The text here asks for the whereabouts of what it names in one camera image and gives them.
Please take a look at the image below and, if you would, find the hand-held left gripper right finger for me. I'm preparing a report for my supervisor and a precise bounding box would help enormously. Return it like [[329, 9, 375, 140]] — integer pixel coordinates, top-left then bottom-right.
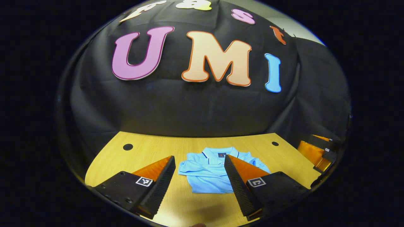
[[223, 154, 310, 221]]

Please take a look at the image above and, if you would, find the black backdrop cloth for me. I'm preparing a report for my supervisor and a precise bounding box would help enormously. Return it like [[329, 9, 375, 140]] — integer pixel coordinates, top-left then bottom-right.
[[57, 0, 352, 167]]

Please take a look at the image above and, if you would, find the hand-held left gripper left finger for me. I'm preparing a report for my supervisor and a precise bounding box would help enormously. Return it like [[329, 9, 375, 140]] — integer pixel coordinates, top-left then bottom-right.
[[93, 155, 176, 220]]

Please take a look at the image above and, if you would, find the light blue T-shirt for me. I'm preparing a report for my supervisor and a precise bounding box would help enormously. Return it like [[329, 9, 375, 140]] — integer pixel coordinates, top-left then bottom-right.
[[178, 147, 271, 194]]

